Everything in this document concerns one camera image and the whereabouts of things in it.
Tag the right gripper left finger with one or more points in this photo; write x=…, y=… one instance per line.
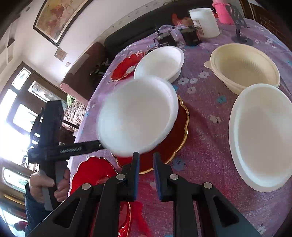
x=93, y=210

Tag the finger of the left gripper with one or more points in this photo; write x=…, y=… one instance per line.
x=92, y=146

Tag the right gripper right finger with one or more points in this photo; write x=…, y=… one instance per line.
x=198, y=208

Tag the red scalloped glass plate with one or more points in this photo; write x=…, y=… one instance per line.
x=95, y=171

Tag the large red glass plate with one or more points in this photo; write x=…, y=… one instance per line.
x=171, y=144

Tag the white foam deep plate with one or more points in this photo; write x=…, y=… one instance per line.
x=260, y=137

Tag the small white foam bowl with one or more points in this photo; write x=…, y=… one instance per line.
x=164, y=62

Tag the cream plastic bowl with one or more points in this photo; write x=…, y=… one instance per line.
x=239, y=66

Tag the person left hand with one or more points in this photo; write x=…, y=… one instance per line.
x=38, y=181

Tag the purple floral tablecloth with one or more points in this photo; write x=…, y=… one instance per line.
x=205, y=156

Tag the brown armchair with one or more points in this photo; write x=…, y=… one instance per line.
x=86, y=73

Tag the small red glass dish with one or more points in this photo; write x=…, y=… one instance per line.
x=127, y=67

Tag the framed horse painting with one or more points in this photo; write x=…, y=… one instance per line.
x=55, y=17

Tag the black ink bottle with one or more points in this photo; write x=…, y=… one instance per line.
x=164, y=39

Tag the black sofa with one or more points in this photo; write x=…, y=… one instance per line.
x=147, y=24

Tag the dark jar with red label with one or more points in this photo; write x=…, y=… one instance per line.
x=190, y=36

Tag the white plastic jar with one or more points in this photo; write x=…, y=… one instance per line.
x=204, y=20

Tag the black phone stand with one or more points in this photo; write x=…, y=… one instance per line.
x=240, y=24

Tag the pink sleeved thermos bottle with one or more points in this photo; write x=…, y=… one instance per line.
x=223, y=15

